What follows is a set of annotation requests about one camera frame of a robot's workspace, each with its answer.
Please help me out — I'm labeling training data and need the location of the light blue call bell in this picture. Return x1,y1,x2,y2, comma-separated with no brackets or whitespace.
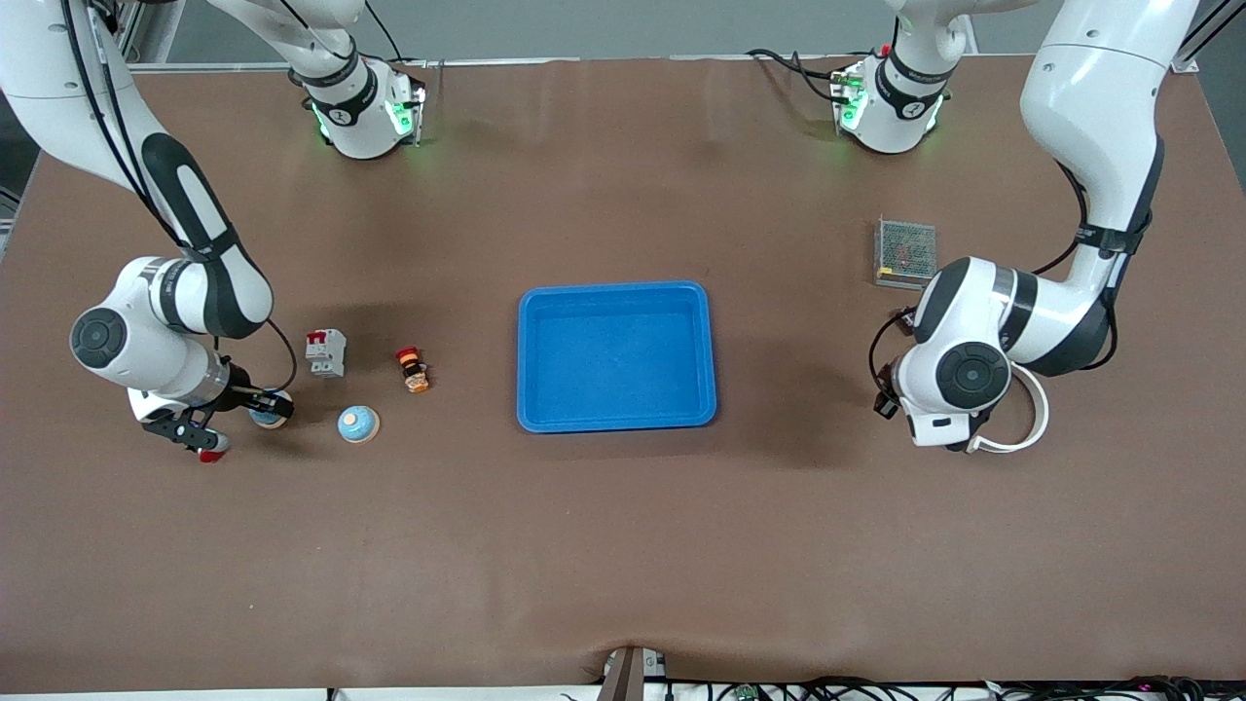
248,391,293,430
337,405,382,445

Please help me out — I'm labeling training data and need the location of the white curved pipe clamp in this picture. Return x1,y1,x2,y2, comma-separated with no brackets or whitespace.
965,365,1051,456

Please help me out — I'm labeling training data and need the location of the metal mesh power supply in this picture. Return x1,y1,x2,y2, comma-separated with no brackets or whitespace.
873,217,938,291

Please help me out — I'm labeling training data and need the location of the blue plastic tray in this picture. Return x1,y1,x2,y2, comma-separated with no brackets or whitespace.
516,281,718,433

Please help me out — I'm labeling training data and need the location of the brown table cover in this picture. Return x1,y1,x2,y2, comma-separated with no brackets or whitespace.
0,54,1246,694

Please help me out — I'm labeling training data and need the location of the white circuit breaker red switch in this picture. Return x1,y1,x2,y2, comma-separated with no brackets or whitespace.
305,328,348,378

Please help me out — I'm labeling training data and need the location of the orange red button switch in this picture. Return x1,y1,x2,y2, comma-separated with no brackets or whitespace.
394,346,431,394

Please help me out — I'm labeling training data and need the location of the black cable bundle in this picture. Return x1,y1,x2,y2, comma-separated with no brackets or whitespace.
672,675,1213,701

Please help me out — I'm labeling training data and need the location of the black left arm base cable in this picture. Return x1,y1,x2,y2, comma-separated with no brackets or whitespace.
746,47,853,106

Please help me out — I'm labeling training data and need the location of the black arm base cable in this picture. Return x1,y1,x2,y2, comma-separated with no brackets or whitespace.
746,47,853,106
362,0,429,74

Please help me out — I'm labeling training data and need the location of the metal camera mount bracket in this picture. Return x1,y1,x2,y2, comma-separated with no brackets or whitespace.
596,646,669,701

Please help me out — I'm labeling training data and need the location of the black right arm base cable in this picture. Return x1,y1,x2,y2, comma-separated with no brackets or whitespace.
362,0,429,74

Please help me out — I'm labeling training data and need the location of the aluminium frame profile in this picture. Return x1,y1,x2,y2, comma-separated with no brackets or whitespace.
1173,0,1246,74

